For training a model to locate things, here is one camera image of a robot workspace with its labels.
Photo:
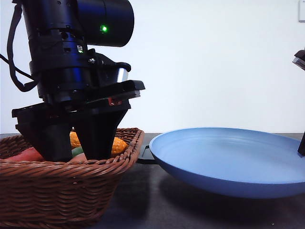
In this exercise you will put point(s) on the red toy carrot with leaves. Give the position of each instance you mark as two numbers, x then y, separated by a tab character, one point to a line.
30	154

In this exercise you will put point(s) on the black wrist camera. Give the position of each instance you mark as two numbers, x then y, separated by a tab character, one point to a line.
115	94

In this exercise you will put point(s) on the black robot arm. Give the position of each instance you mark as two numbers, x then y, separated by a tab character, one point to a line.
60	34

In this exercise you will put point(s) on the green toy pepper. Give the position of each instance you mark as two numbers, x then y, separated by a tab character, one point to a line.
75	151

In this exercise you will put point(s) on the brown wicker basket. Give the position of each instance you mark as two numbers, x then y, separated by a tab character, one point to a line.
68	194

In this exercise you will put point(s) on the black tray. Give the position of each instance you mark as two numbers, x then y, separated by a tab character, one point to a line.
148	157

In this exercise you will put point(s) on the blue plate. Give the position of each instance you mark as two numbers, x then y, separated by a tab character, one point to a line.
235	162

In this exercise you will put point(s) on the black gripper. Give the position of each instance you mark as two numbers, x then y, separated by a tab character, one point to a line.
85	91

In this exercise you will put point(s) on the yellow toy corn cob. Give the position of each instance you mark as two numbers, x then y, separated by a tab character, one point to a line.
119	145

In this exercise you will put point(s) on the white wall plate right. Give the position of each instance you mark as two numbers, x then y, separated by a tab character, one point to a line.
301	11

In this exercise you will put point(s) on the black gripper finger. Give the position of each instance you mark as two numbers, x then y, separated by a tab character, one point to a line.
301	149

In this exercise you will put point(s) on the second gripper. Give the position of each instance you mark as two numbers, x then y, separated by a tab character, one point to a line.
299	58

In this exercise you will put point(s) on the black cable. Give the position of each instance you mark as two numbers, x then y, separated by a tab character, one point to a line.
16	13

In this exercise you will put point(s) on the brown egg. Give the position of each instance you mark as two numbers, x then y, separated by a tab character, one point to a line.
79	158

